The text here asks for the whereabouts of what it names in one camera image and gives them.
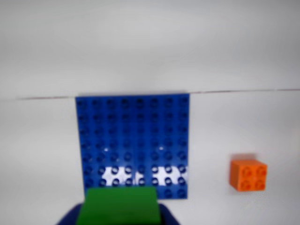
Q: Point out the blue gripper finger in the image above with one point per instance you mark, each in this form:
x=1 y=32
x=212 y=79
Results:
x=167 y=216
x=71 y=215

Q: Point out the green 2x2 toy block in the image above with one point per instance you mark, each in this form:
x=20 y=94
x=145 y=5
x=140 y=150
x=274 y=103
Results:
x=119 y=206

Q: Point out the orange 2x2 toy block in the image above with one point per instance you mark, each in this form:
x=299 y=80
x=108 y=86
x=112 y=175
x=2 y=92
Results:
x=248 y=174

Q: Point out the white table cover board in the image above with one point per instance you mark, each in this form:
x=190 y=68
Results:
x=35 y=152
x=150 y=47

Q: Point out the blue 8x8 toy plate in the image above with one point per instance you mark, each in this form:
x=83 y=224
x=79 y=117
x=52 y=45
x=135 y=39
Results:
x=131 y=131

